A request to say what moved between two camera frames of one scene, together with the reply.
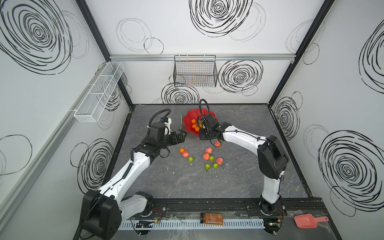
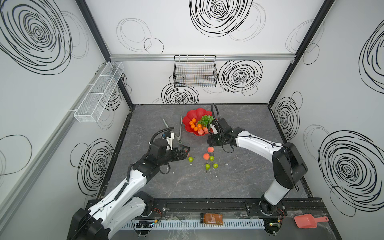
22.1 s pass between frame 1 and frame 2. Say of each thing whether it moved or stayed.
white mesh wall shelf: stayed
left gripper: moved
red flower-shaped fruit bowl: stayed
